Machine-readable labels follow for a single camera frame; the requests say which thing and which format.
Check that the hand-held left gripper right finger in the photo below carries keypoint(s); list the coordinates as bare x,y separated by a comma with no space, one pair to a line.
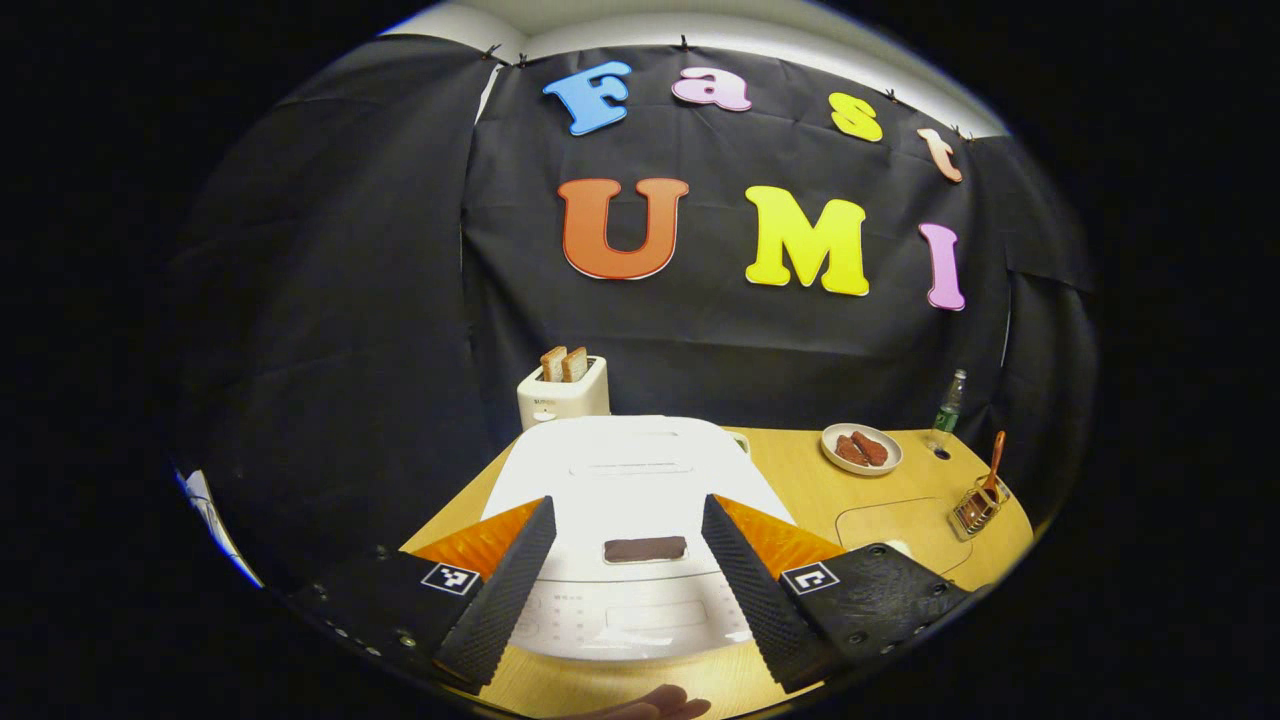
760,600

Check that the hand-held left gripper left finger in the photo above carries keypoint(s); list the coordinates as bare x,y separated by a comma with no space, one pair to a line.
500,600

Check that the white rice cooker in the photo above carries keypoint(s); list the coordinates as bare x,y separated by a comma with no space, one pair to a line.
630,470

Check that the white divided grain dish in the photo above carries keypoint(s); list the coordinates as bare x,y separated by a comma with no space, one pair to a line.
742,441

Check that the white round plate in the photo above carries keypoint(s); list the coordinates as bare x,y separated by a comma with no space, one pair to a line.
892,462

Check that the white toaster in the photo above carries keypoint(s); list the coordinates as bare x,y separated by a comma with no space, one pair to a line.
565,400

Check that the toasted bread slice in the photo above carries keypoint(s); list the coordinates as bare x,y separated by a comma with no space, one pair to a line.
552,365
576,364

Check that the clear plastic water bottle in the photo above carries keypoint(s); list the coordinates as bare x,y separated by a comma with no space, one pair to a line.
946,415

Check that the black backdrop cloth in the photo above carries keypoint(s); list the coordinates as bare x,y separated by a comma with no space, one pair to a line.
350,300

